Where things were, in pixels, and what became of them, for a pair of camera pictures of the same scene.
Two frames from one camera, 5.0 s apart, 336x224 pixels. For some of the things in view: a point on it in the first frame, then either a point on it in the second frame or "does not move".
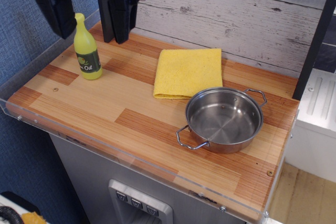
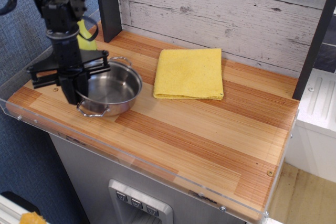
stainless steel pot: (226, 119) -> (116, 90)
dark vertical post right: (320, 38) does not move
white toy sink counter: (312, 143) does not move
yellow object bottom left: (33, 218) does not move
